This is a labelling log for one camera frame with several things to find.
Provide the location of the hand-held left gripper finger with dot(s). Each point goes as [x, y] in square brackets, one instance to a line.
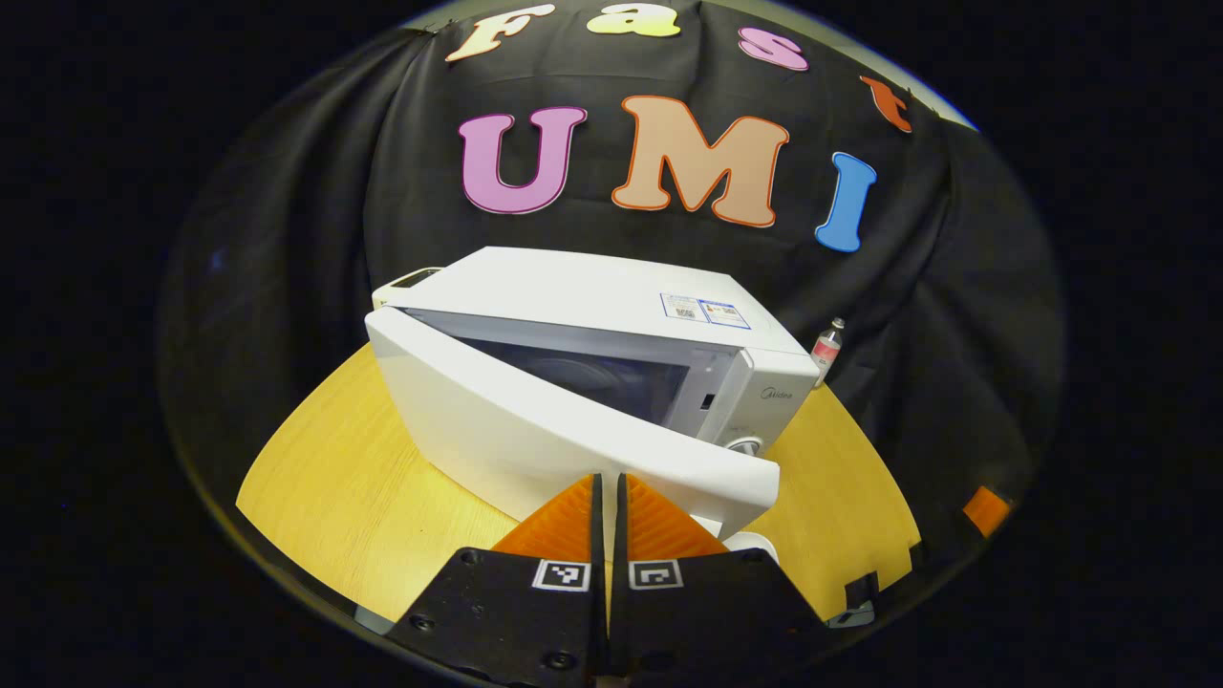
[598, 526]
[619, 526]

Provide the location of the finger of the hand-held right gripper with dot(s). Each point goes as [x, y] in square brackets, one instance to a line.
[987, 511]

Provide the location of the white microwave oven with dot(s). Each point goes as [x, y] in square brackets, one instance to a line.
[573, 287]

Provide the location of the white square plate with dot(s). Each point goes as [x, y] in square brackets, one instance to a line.
[755, 546]

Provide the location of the small clear bottle pink label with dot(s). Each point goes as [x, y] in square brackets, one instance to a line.
[827, 352]

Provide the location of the cream toaster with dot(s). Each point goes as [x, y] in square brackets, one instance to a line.
[406, 283]

